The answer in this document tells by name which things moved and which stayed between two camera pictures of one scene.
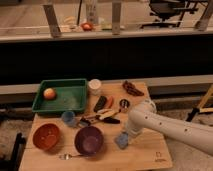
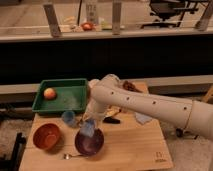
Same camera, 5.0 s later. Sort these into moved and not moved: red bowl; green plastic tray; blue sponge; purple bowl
Moved: blue sponge
Not moved: purple bowl; green plastic tray; red bowl
